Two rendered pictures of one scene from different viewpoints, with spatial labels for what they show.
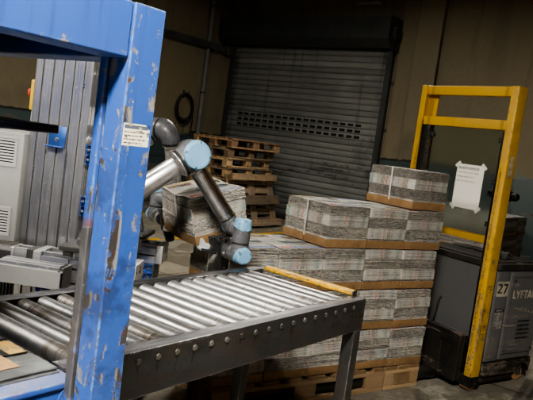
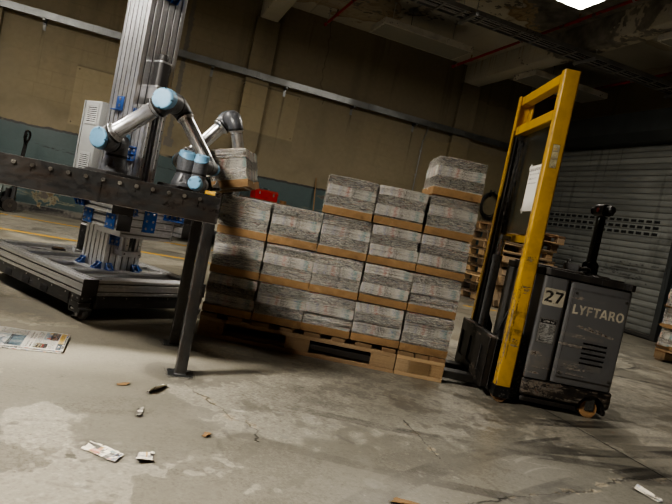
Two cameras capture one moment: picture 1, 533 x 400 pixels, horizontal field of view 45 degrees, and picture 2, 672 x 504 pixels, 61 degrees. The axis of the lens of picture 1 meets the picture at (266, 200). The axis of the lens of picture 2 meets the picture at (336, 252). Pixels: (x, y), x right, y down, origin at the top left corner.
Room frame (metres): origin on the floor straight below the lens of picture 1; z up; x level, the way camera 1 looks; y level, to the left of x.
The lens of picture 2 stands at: (0.61, -2.24, 0.80)
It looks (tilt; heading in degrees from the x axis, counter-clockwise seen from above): 3 degrees down; 33
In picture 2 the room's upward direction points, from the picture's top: 12 degrees clockwise
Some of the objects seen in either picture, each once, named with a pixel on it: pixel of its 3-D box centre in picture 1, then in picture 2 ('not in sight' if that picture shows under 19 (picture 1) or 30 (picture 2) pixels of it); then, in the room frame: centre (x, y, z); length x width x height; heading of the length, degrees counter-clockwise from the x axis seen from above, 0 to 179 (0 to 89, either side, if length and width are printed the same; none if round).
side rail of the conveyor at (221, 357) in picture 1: (248, 340); (51, 177); (1.89, -0.01, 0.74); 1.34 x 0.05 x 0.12; 143
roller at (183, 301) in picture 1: (189, 307); not in sight; (2.03, 0.20, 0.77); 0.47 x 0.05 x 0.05; 53
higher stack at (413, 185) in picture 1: (393, 273); (434, 267); (3.87, -0.83, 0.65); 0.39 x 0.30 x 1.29; 35
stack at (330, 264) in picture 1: (293, 315); (310, 280); (3.45, -0.23, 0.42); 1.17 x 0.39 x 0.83; 125
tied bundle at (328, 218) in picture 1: (325, 221); (349, 199); (3.53, -0.34, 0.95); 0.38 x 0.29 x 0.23; 36
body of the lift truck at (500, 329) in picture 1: (471, 308); (553, 332); (4.33, -1.49, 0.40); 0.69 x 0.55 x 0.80; 35
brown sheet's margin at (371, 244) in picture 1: (362, 237); (394, 223); (3.70, -0.58, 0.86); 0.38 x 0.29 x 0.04; 35
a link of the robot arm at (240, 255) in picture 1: (239, 254); (197, 183); (2.72, 0.09, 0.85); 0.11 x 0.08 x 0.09; 32
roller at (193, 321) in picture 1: (159, 313); not in sight; (1.93, 0.28, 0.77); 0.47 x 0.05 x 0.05; 53
